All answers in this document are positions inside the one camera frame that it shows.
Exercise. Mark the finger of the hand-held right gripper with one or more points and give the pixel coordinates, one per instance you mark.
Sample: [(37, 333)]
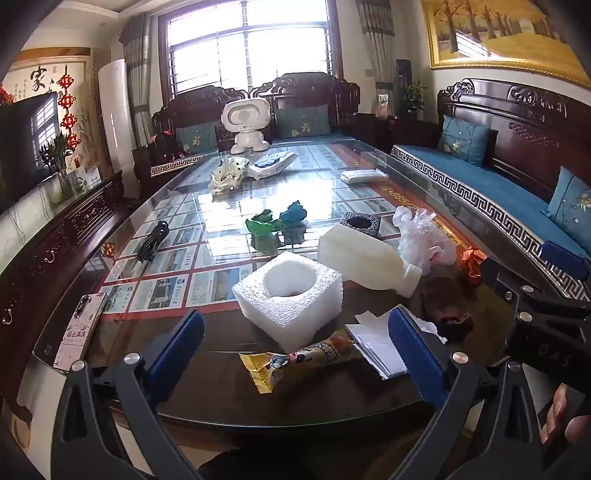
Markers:
[(563, 261), (508, 277)]

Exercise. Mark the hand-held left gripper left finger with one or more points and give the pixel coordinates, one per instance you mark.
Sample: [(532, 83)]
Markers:
[(178, 342)]

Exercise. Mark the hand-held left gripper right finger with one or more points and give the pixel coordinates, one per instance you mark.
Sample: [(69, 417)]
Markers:
[(411, 350)]

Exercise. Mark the white plastic bottle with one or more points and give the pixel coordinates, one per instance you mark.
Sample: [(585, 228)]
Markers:
[(355, 258)]

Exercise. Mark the black foam block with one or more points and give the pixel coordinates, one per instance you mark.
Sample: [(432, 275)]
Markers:
[(370, 232)]

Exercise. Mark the person's right hand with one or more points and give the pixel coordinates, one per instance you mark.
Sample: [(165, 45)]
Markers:
[(556, 406)]

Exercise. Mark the orange crumpled paper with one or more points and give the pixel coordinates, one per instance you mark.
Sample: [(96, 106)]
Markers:
[(473, 265)]

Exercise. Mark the white tissue paper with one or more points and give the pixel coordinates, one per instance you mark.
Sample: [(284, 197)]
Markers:
[(369, 341)]

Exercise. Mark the brown crumpled paper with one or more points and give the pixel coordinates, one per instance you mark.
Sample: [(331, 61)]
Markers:
[(443, 304)]

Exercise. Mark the blue embroidered pillow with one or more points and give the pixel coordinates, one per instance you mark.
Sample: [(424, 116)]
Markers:
[(570, 203), (461, 141)]

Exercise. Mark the clear crumpled plastic wrap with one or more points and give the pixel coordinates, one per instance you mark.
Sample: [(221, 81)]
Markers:
[(420, 240)]

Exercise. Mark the yellow snack wrapper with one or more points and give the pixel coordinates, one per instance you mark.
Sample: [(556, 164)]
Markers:
[(314, 355)]

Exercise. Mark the phone with patterned case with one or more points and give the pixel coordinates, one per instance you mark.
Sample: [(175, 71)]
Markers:
[(78, 332)]

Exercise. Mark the white foam block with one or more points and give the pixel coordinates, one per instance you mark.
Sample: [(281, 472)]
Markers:
[(286, 318)]

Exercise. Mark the green crumpled paper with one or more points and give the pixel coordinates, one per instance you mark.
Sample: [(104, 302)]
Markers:
[(263, 226)]

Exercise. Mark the long dark wooden sofa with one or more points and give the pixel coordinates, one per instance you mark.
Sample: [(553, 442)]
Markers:
[(508, 120)]

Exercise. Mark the dark wooden television cabinet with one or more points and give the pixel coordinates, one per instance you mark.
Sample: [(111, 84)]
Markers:
[(46, 258)]

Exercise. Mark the blue crumpled paper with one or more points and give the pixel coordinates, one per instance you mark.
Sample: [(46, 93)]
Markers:
[(293, 214)]

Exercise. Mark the white patterned plastic bag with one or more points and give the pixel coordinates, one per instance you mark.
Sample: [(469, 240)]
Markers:
[(228, 173)]

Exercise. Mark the white tissue packet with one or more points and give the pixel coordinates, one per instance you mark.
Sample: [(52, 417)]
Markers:
[(360, 176)]

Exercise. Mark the dark wooden side table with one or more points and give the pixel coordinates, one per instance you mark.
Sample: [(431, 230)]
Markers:
[(406, 129)]

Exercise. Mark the green white box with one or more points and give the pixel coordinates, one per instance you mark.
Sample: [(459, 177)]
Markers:
[(87, 179)]

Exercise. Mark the white blue wet wipes packet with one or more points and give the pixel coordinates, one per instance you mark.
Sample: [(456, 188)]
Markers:
[(272, 164)]

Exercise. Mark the green potted plant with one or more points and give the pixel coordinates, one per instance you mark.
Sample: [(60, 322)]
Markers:
[(415, 97)]

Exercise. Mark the teal embroidered pillow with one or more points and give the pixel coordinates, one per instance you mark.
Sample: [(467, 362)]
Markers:
[(196, 138), (302, 121)]

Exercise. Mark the bamboo plant in vase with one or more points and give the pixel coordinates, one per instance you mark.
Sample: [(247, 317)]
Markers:
[(57, 157)]

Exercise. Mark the black tower appliance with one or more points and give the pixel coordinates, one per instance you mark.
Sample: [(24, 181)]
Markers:
[(401, 83)]

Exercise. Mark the white standing air conditioner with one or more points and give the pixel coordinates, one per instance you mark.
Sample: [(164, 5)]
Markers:
[(115, 124)]

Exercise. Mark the white robot toy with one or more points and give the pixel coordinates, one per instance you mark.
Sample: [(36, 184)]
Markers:
[(244, 115)]

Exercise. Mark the gold framed tree painting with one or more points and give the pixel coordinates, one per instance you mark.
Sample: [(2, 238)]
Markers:
[(498, 32)]

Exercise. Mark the black television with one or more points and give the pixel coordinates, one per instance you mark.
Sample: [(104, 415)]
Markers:
[(23, 147)]

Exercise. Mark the red knot decoration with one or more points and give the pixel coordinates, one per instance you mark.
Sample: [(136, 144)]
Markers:
[(68, 110)]

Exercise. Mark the patterned curtain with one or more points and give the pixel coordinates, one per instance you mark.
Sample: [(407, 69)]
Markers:
[(141, 74), (376, 46)]

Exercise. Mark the short dark wooden sofa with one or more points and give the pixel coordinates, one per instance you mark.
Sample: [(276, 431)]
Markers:
[(295, 90)]

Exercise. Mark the barred window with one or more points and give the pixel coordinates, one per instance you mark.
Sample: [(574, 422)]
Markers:
[(249, 46)]

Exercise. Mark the calligraphy wall artwork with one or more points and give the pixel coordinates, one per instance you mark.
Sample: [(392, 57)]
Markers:
[(41, 76)]

